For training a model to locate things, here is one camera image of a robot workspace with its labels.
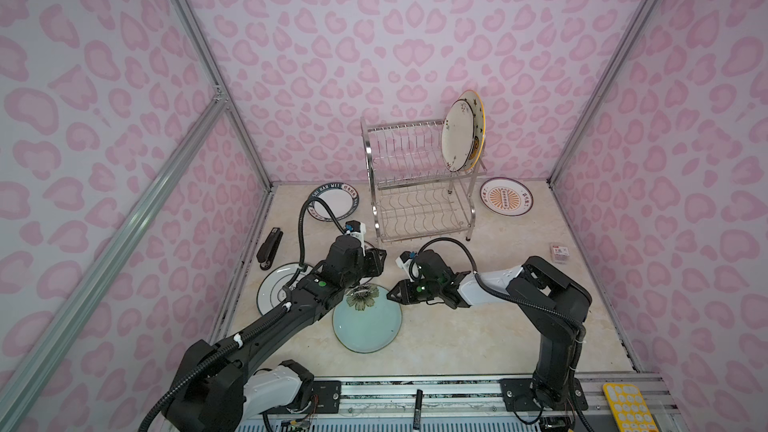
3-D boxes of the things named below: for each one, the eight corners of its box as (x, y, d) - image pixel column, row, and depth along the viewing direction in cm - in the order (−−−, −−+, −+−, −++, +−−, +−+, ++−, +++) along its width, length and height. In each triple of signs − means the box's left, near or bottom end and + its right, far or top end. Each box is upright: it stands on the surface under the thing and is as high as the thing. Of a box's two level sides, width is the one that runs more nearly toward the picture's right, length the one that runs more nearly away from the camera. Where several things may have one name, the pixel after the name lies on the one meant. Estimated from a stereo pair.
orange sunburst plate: (485, 216, 112) (486, 213, 110) (476, 181, 124) (477, 177, 122) (536, 216, 112) (538, 212, 110) (523, 181, 124) (524, 177, 122)
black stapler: (259, 269, 100) (252, 260, 95) (276, 236, 108) (271, 226, 103) (268, 270, 99) (261, 261, 94) (284, 237, 108) (279, 227, 103)
